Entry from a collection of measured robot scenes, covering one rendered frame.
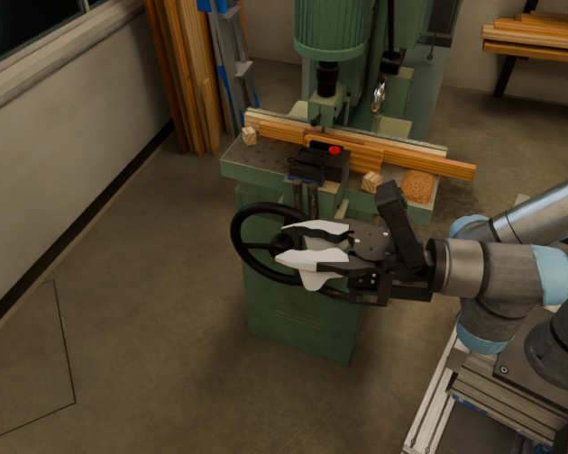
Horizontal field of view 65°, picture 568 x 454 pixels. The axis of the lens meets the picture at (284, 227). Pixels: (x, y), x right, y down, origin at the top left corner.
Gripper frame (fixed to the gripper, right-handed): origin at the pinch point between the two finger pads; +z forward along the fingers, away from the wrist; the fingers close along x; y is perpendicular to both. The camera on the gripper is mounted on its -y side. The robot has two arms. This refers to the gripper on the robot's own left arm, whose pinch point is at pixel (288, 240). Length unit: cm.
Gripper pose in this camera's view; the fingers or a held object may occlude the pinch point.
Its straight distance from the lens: 58.9
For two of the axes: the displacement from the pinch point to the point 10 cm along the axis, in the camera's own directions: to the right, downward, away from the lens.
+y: -0.1, 8.0, 6.0
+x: 1.2, -6.0, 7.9
